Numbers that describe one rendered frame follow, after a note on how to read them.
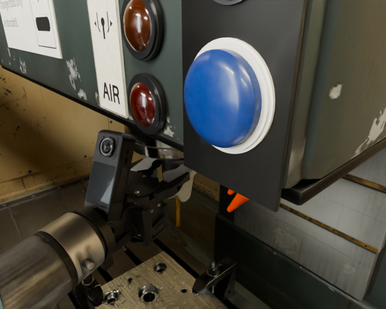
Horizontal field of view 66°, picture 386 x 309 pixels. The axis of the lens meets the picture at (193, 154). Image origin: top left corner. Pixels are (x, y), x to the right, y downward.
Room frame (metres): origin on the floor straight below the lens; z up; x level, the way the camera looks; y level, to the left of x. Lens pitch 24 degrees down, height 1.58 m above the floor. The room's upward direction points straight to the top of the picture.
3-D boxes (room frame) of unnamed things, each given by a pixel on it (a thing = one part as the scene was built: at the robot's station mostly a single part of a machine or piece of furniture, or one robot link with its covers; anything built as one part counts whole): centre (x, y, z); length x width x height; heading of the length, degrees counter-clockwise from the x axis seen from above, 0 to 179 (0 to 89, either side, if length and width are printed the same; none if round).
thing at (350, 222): (0.74, -0.31, 1.16); 0.48 x 0.05 x 0.51; 41
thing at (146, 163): (0.45, 0.07, 1.34); 0.09 x 0.03 x 0.06; 160
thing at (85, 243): (0.28, 0.14, 1.34); 0.08 x 0.05 x 0.08; 57
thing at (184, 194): (0.41, 0.01, 1.35); 0.09 x 0.03 x 0.06; 134
